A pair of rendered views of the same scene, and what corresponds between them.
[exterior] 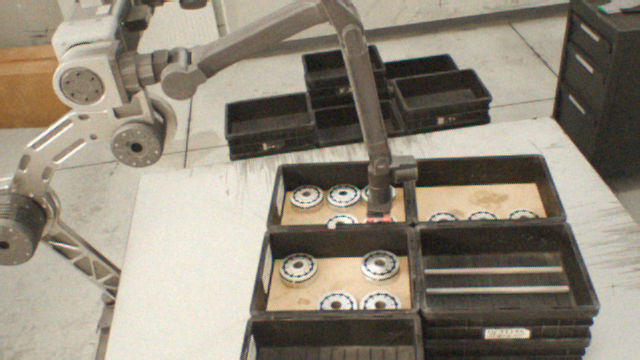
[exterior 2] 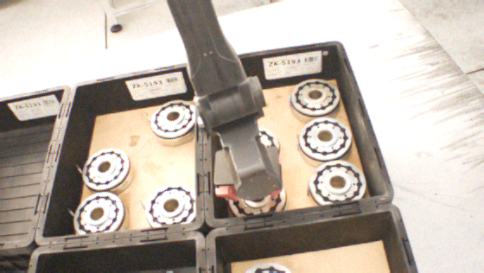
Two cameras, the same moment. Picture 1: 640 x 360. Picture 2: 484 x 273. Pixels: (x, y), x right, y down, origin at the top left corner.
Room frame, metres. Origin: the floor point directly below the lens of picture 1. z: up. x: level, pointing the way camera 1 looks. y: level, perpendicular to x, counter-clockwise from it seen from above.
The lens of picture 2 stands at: (1.29, -0.57, 1.52)
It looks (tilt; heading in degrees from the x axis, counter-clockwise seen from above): 50 degrees down; 86
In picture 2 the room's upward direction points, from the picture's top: 11 degrees counter-clockwise
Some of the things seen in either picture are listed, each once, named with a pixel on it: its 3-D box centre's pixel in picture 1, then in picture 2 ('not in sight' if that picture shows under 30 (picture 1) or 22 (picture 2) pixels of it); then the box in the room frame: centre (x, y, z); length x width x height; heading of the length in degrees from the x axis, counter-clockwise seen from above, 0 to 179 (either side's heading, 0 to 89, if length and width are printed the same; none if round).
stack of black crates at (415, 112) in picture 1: (439, 129); not in sight; (2.49, -0.60, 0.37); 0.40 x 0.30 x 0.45; 93
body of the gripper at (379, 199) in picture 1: (379, 193); (245, 158); (1.30, -0.16, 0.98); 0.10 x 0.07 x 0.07; 167
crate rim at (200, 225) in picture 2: (335, 270); (126, 146); (1.10, -0.01, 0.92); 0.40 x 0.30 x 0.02; 82
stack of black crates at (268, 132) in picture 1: (274, 153); not in sight; (2.45, 0.20, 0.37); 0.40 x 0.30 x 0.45; 92
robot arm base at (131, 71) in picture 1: (136, 70); not in sight; (1.24, 0.37, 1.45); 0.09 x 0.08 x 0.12; 2
